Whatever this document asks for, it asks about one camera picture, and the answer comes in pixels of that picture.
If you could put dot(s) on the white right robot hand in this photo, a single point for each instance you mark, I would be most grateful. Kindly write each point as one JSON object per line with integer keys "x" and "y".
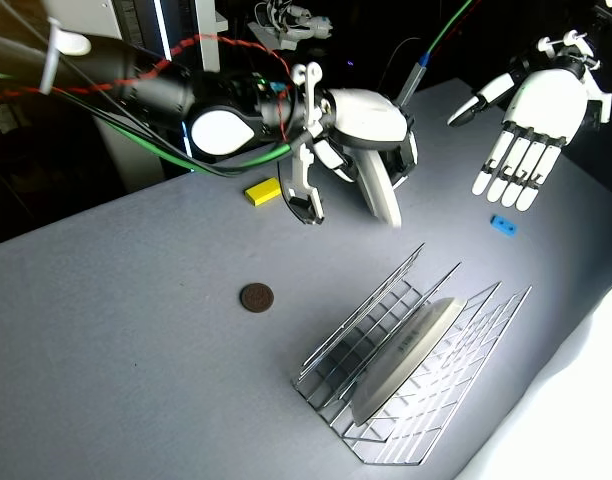
{"x": 366, "y": 117}

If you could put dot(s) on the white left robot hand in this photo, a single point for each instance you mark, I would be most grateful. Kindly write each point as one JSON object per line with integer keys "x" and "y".
{"x": 546, "y": 100}

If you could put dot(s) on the spare white robot hand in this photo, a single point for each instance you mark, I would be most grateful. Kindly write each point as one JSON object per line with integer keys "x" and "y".
{"x": 306, "y": 25}

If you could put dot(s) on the yellow rectangular block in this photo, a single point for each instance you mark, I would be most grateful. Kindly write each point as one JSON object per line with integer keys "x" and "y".
{"x": 262, "y": 191}

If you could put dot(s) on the blue block with holes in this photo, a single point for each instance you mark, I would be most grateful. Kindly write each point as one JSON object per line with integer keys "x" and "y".
{"x": 504, "y": 225}

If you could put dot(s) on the dark brown round cookie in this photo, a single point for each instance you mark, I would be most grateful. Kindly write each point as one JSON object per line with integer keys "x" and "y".
{"x": 256, "y": 298}

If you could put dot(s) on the white zip tie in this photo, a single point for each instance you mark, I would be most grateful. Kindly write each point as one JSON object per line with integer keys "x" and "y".
{"x": 51, "y": 60}

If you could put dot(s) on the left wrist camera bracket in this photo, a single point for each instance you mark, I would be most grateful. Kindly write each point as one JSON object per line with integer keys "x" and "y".
{"x": 598, "y": 100}

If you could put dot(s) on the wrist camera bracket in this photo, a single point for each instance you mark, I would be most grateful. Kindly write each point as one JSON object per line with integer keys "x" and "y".
{"x": 598, "y": 100}
{"x": 298, "y": 175}

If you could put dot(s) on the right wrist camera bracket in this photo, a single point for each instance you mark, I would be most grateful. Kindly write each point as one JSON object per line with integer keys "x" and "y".
{"x": 298, "y": 175}

